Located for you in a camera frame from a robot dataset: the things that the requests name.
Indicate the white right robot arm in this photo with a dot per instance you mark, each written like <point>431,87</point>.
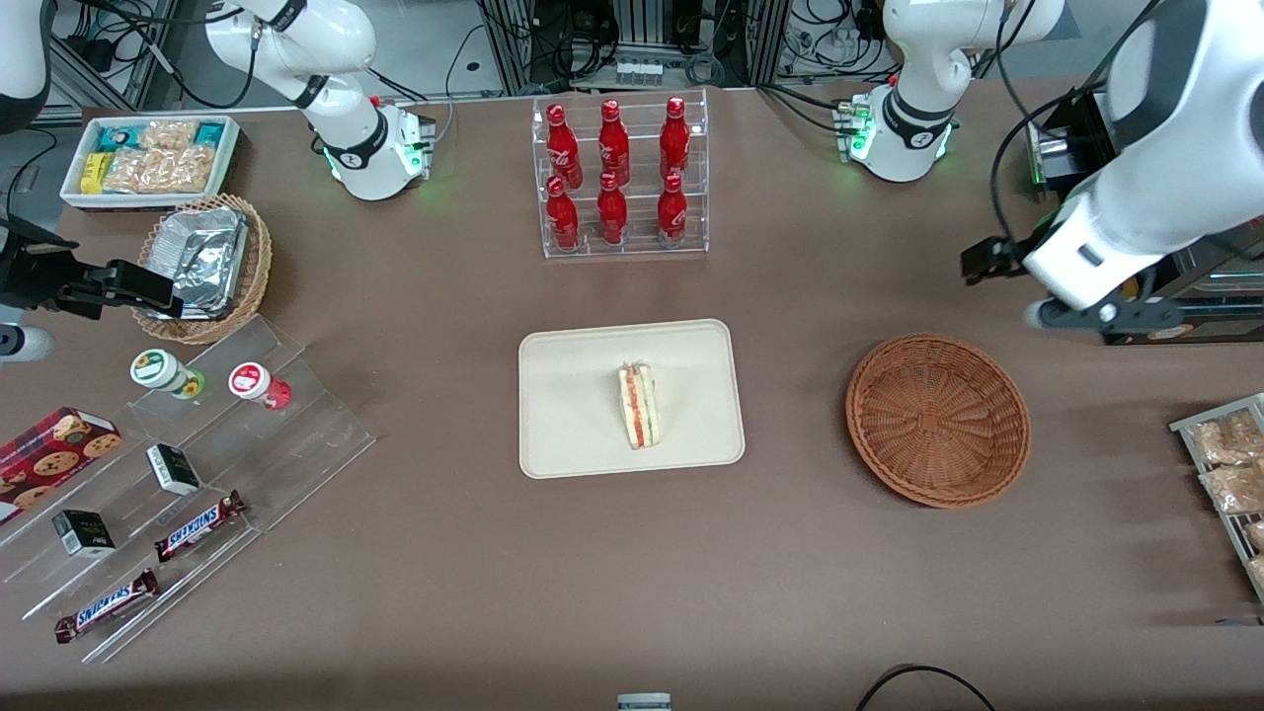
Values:
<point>355,148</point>

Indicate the tray of packaged snacks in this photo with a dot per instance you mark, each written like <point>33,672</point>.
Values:
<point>1180,427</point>

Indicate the clear rice cracker bag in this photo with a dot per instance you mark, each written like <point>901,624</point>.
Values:
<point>158,173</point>
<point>168,136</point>

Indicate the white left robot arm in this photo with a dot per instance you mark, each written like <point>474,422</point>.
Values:
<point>1106,237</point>

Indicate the black food warmer yellow panel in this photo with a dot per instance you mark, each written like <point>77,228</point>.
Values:
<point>1224,334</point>

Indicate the white power strip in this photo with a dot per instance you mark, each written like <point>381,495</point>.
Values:
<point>639,71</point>

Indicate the green lid jar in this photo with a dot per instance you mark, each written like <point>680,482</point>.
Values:
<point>158,370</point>

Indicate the light tan wicker basket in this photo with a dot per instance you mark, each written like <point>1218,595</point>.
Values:
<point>255,267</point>

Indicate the teal snack pack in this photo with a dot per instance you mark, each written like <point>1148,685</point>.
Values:
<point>208,134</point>
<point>117,136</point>

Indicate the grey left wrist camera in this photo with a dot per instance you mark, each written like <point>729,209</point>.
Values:
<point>1086,316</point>

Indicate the red lid jar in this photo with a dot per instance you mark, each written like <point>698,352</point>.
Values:
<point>252,380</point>

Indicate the red cola bottle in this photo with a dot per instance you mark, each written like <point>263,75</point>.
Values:
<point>671,212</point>
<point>613,143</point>
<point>612,212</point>
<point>674,138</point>
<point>563,217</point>
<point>563,148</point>

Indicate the cream plastic tray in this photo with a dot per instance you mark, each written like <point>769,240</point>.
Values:
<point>573,400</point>

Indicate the clear acrylic stepped display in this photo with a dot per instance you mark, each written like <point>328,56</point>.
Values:
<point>296,434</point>

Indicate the aluminium foil container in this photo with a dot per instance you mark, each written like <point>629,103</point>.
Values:
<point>197,257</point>

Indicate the aluminium profile frame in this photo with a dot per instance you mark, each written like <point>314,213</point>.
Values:
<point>642,20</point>

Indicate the triangle sandwich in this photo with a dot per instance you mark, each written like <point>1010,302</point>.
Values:
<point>642,410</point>

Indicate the small black box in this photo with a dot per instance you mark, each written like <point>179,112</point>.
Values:
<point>84,533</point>
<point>174,469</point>

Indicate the clear acrylic bottle rack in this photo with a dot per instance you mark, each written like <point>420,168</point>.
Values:
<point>637,249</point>

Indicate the clear nut snack bag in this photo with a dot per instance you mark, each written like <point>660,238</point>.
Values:
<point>1224,439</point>
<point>1234,489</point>
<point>1256,536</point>

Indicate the brown round wicker basket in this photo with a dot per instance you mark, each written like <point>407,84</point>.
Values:
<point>938,420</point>

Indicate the white plastic snack bin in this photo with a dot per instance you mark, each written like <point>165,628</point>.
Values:
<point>69,193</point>

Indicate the small grey white object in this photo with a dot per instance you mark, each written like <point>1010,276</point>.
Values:
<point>644,702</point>

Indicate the snickers bar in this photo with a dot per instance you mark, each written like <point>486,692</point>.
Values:
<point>107,605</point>
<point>197,526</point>

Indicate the yellow snack pack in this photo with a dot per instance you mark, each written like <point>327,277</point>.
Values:
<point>94,173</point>

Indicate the red plaid cookie box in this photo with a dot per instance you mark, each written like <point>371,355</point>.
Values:
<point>49,459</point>

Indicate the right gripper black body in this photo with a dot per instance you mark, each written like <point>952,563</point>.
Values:
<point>30,272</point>

